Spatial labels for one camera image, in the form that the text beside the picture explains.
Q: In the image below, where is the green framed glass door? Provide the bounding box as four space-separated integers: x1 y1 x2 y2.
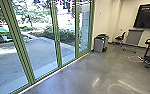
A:
74 0 96 58

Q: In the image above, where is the grey indoor trash bin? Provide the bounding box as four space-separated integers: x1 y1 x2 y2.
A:
93 37 106 54

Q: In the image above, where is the small black office chair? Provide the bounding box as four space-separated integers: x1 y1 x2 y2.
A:
112 31 128 47

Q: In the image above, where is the outdoor metal chair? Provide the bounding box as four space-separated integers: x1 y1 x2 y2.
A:
2 33 14 43

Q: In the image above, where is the white wall switch plate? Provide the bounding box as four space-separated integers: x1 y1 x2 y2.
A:
98 9 103 15

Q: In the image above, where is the green framed glass wall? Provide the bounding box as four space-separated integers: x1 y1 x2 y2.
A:
0 0 79 94

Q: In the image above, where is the black wall television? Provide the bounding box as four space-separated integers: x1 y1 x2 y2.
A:
133 2 150 30

